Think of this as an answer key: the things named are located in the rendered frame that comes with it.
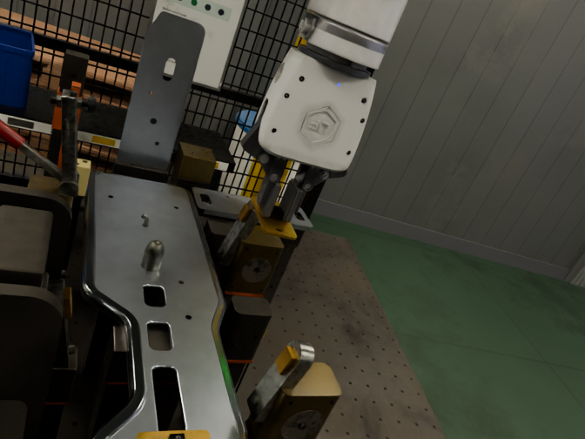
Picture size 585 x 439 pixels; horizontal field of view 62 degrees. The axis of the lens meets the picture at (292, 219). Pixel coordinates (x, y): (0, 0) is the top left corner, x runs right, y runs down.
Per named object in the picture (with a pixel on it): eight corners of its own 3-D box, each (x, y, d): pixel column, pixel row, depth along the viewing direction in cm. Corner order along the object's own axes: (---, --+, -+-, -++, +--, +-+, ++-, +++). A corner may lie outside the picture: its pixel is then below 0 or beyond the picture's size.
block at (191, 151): (177, 282, 130) (217, 161, 115) (146, 279, 127) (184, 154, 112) (173, 264, 137) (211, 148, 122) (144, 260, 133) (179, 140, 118)
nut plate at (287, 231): (297, 240, 51) (301, 231, 51) (263, 233, 50) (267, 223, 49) (279, 204, 58) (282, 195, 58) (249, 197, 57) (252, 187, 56)
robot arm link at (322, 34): (317, 15, 41) (304, 50, 42) (403, 50, 44) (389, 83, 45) (292, 3, 48) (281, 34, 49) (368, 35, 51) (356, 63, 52)
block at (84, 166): (58, 320, 104) (90, 168, 89) (40, 319, 103) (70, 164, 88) (59, 309, 107) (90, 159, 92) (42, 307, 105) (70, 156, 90)
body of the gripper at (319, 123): (301, 37, 42) (258, 156, 46) (399, 75, 46) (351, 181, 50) (281, 24, 48) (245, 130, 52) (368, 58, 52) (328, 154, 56)
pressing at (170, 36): (166, 171, 116) (208, 26, 102) (116, 160, 110) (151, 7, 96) (166, 170, 116) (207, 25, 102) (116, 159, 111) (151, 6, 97)
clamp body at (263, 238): (242, 378, 110) (299, 252, 95) (191, 377, 104) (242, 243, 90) (236, 356, 115) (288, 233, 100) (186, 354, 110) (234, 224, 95)
